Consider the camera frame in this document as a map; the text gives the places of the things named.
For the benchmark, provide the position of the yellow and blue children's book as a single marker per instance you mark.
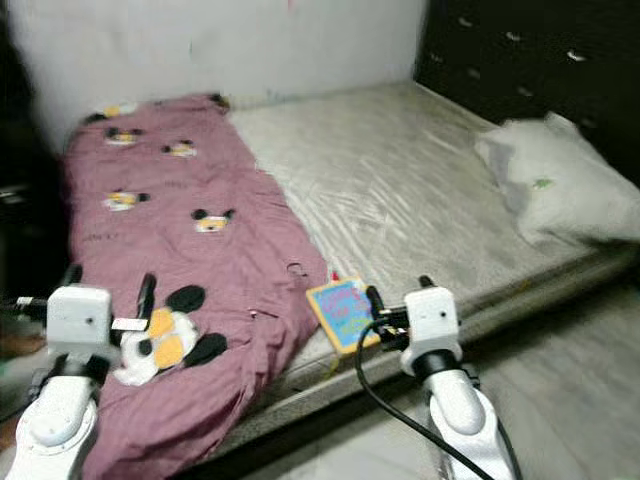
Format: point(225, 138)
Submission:
point(340, 315)

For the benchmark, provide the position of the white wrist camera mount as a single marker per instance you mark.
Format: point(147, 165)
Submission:
point(80, 320)
point(430, 318)

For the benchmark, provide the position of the white pillow with green print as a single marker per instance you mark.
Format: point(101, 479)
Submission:
point(560, 180)

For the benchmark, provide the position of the pink cartoon mouse quilt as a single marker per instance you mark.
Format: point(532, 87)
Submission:
point(240, 270)

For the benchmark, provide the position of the black tufted headboard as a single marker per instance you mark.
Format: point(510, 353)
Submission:
point(530, 50)

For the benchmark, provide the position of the grey patterned quilted mattress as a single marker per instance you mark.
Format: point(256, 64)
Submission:
point(400, 180)

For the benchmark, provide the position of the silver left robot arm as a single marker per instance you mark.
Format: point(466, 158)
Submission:
point(55, 425)

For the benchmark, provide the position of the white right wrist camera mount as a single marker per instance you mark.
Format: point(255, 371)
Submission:
point(430, 318)

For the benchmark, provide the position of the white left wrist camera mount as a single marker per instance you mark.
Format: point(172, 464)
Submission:
point(80, 320)

